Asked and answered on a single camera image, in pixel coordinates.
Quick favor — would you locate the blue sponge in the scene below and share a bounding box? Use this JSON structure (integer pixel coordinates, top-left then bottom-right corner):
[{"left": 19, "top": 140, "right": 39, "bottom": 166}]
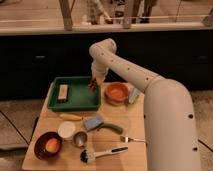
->
[{"left": 83, "top": 115, "right": 104, "bottom": 131}]

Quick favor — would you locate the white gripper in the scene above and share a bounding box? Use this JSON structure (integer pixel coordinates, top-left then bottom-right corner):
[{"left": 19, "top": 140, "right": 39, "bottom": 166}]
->
[{"left": 91, "top": 61, "right": 108, "bottom": 84}]

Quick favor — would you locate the silver fork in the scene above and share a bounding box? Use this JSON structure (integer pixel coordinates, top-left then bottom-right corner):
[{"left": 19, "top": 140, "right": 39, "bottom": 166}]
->
[{"left": 120, "top": 136, "right": 145, "bottom": 143}]

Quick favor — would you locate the dark bowl with orange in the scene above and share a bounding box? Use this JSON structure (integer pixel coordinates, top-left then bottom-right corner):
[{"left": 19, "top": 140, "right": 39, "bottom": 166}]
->
[{"left": 34, "top": 132, "right": 62, "bottom": 160}]

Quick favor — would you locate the black cable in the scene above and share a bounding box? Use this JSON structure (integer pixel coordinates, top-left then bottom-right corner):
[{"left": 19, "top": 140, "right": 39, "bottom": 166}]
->
[{"left": 198, "top": 138, "right": 213, "bottom": 154}]

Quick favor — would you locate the wooden block in tray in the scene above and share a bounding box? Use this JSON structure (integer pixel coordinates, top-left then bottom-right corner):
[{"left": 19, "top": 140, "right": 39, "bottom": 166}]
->
[{"left": 57, "top": 84, "right": 68, "bottom": 102}]

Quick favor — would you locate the wooden table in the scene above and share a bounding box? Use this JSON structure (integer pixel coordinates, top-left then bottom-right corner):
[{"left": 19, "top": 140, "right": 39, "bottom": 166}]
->
[{"left": 22, "top": 82, "right": 148, "bottom": 171}]

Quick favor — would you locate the green plastic tray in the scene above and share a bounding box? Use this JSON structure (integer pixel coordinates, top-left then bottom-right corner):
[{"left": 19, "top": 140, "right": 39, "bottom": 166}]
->
[{"left": 47, "top": 76, "right": 101, "bottom": 112}]

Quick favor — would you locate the metal cup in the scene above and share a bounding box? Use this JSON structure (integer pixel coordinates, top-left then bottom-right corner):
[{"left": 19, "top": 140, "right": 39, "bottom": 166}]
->
[{"left": 73, "top": 131, "right": 87, "bottom": 148}]

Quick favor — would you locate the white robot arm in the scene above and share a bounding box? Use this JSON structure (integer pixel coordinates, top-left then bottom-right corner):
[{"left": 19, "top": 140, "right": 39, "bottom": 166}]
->
[{"left": 89, "top": 38, "right": 202, "bottom": 171}]

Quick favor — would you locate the dark purple grape bunch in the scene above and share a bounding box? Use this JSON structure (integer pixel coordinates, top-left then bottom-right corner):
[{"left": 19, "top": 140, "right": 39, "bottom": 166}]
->
[{"left": 88, "top": 79, "right": 98, "bottom": 91}]

